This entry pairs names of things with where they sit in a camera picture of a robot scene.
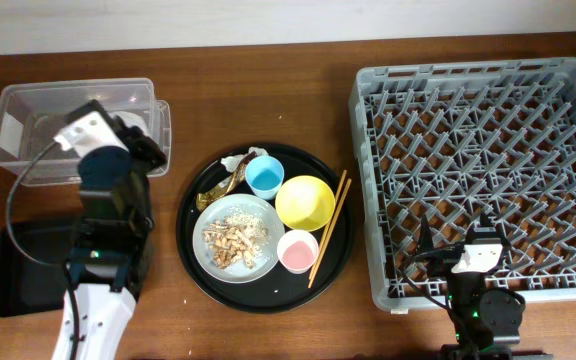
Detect gold snack wrapper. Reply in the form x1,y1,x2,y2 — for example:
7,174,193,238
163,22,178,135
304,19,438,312
195,154,257,212

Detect pink plastic cup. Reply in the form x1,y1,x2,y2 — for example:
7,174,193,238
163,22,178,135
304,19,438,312
277,230,319,274

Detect white napkin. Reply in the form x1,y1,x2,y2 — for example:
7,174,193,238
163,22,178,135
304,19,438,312
110,111,150,136

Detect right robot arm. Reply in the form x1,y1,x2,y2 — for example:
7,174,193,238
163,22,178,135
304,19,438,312
413,214,526,360

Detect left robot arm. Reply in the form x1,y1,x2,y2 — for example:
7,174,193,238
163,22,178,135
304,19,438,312
52,119,167,359

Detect grey dishwasher rack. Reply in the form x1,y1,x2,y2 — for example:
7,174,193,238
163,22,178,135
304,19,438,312
349,57,576,313

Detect clear plastic waste bin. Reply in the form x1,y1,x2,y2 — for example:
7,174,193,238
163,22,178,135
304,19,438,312
0,78,172,175

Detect small white paper scrap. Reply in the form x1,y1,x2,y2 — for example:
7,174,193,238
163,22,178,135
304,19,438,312
220,147,268,173

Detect right wooden chopstick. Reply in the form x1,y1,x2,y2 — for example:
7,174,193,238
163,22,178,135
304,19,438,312
314,177,352,281

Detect wooden chopstick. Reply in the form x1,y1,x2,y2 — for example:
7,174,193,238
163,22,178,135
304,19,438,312
314,177,352,281
308,169,347,288

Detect left wooden chopstick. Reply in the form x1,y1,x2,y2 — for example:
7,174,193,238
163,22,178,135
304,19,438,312
308,169,347,288

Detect blue plastic cup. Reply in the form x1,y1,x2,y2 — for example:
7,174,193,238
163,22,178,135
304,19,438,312
245,155,285,200

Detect food scraps on plate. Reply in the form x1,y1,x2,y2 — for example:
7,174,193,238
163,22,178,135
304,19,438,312
202,213,269,269

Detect yellow plastic bowl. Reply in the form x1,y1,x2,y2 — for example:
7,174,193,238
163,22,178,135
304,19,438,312
275,175,336,232

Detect round black serving tray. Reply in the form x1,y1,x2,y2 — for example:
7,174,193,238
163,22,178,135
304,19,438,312
176,145,355,314

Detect grey plate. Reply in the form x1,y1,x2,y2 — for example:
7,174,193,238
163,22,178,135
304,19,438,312
192,194,285,284

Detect black rectangular tray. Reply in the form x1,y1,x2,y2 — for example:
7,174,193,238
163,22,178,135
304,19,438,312
0,219,142,318

